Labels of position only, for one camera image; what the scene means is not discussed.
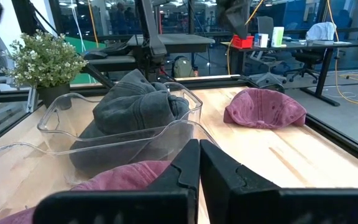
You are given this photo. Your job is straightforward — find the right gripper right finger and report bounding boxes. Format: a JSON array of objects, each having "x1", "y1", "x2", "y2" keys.
[{"x1": 200, "y1": 139, "x2": 358, "y2": 224}]

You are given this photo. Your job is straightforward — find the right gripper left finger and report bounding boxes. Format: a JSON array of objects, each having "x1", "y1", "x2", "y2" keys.
[{"x1": 32, "y1": 139, "x2": 200, "y2": 224}]

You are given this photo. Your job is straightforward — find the maroon cap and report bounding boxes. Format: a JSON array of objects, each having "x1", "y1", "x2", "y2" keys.
[
  {"x1": 223, "y1": 87, "x2": 308, "y2": 130},
  {"x1": 0, "y1": 160, "x2": 175, "y2": 224}
]

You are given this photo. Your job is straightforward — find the olive backpack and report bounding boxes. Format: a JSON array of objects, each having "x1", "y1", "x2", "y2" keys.
[{"x1": 172, "y1": 55, "x2": 196, "y2": 78}]

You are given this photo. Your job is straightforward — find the clear plastic bin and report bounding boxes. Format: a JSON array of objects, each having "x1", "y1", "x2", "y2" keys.
[
  {"x1": 37, "y1": 81, "x2": 204, "y2": 150},
  {"x1": 0, "y1": 119, "x2": 220, "y2": 224}
]

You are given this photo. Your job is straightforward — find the gray desk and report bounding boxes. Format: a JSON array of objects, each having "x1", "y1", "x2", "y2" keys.
[
  {"x1": 126, "y1": 33, "x2": 216, "y2": 54},
  {"x1": 81, "y1": 42, "x2": 145, "y2": 74}
]

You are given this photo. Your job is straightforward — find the black office chair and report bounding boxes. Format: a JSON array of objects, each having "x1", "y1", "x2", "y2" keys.
[{"x1": 286, "y1": 49, "x2": 324, "y2": 84}]

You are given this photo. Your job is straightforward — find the red box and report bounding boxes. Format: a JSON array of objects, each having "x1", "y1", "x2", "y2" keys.
[{"x1": 231, "y1": 34, "x2": 255, "y2": 50}]

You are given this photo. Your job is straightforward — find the black computer mouse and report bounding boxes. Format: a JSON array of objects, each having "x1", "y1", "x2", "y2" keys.
[{"x1": 84, "y1": 51, "x2": 108, "y2": 61}]

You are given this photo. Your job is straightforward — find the black desk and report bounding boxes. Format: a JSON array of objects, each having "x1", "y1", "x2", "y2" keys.
[{"x1": 221, "y1": 40, "x2": 358, "y2": 107}]

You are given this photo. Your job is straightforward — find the white blue box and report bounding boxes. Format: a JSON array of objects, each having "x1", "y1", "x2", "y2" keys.
[{"x1": 254, "y1": 33, "x2": 269, "y2": 49}]

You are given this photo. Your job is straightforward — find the white green box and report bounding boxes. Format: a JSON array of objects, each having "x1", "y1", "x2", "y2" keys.
[{"x1": 270, "y1": 26, "x2": 285, "y2": 48}]

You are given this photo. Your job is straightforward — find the green board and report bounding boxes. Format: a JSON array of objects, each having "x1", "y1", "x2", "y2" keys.
[{"x1": 65, "y1": 36, "x2": 107, "y2": 85}]

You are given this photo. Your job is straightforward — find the gray office chair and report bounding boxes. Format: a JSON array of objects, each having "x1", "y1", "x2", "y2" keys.
[{"x1": 247, "y1": 16, "x2": 287, "y2": 87}]

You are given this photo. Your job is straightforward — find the flat book stack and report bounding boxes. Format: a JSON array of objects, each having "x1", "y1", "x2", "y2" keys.
[{"x1": 311, "y1": 39, "x2": 335, "y2": 46}]

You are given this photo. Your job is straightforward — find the potted plant white flowers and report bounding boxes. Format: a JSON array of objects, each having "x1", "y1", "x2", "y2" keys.
[{"x1": 3, "y1": 29, "x2": 88, "y2": 108}]

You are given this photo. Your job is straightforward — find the white cloth bundle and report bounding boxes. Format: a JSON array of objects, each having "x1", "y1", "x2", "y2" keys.
[{"x1": 305, "y1": 21, "x2": 337, "y2": 41}]

